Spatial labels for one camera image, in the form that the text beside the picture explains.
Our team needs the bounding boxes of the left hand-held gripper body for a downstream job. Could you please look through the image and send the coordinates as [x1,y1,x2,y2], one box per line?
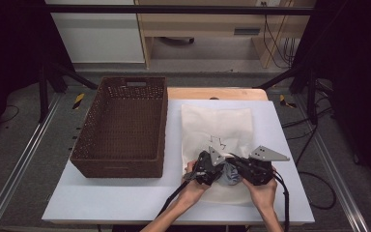
[183,146,226,187]

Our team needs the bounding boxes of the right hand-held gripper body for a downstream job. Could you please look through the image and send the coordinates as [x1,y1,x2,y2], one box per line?
[236,145,291,187]

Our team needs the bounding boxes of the grey t-shirt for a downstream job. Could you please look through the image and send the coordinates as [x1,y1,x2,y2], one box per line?
[217,161,242,187]

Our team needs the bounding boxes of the white drawstring bag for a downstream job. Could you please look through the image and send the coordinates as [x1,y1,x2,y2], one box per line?
[181,103,255,205]

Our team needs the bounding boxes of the brown woven basket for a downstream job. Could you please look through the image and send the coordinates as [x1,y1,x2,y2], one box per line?
[70,75,169,179]

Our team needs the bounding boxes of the person's right hand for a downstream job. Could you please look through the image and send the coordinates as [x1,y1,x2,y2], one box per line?
[242,167,278,213]

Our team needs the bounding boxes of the person's left hand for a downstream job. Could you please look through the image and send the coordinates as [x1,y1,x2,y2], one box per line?
[178,159,211,208]

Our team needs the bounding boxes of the yellow black tape marker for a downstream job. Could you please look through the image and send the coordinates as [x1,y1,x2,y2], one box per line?
[278,94,298,109]
[72,93,86,110]

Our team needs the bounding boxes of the black metal stand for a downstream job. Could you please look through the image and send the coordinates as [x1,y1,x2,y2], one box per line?
[254,62,320,126]
[38,61,100,124]

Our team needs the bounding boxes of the wooden desk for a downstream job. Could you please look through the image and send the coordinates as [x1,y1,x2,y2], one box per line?
[134,0,317,70]

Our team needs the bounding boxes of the black curtain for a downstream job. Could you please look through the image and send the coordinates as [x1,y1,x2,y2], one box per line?
[289,0,371,188]
[0,0,76,143]

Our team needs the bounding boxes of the black horizontal bar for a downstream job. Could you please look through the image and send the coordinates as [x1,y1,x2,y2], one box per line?
[44,4,315,15]

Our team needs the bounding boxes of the white cabinet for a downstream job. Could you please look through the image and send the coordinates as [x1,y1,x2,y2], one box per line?
[44,0,146,64]

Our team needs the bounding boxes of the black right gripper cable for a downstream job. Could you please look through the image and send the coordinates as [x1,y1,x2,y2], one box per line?
[271,169,292,232]

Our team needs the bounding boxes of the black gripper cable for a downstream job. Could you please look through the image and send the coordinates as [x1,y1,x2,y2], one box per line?
[157,178,192,218]
[271,169,292,232]

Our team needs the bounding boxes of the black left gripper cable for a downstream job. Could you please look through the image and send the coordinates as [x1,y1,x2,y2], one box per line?
[157,178,192,218]

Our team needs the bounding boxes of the long black floor cable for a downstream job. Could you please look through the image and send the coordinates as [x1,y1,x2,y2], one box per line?
[281,104,334,168]

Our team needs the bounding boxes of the aluminium floor rail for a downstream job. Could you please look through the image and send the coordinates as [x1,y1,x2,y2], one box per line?
[294,95,371,232]
[0,93,62,232]

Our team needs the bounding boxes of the black looped floor cable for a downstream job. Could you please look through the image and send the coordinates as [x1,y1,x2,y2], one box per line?
[298,171,337,211]

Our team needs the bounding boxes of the hanging black desk cables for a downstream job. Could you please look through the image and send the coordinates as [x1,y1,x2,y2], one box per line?
[260,1,299,70]

